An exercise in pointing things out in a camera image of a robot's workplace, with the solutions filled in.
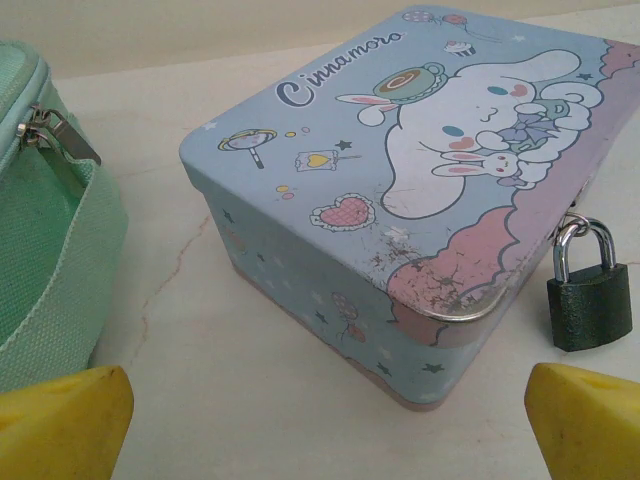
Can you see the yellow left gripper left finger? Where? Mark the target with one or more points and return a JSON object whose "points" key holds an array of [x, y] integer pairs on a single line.
{"points": [[65, 430]]}

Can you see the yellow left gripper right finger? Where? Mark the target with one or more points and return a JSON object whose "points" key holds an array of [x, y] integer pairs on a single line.
{"points": [[590, 430]]}

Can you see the mint green fabric pouch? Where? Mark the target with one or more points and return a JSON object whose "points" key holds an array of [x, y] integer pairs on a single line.
{"points": [[45, 260]]}

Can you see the cartoon bunny print tin box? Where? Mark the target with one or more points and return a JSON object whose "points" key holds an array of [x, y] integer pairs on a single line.
{"points": [[350, 200]]}

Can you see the silver zipper pull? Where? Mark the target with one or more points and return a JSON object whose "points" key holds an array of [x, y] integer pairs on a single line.
{"points": [[70, 137]]}

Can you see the dark padlock with silver shackle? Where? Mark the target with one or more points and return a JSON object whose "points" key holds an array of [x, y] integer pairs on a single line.
{"points": [[587, 305]]}

